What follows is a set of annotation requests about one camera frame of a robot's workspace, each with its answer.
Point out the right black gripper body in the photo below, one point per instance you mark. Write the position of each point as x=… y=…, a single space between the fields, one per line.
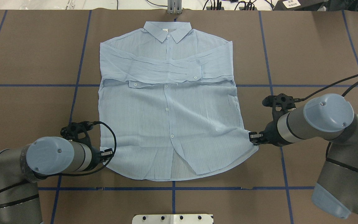
x=270 y=133

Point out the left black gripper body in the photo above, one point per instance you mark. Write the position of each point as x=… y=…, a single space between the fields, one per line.
x=95 y=154

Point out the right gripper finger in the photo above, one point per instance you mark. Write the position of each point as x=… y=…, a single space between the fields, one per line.
x=256 y=138

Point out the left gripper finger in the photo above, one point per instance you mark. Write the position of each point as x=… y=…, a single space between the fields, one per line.
x=107 y=154

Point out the light blue button shirt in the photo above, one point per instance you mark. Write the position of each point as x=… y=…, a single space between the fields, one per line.
x=168 y=92

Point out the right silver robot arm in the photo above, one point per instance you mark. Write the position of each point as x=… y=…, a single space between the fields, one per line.
x=330 y=117

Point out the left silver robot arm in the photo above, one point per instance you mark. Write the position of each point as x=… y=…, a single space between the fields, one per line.
x=70 y=155

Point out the white camera mast base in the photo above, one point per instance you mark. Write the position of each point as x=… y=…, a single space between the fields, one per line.
x=173 y=219

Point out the aluminium frame post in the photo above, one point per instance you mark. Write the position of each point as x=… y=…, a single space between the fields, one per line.
x=174 y=7

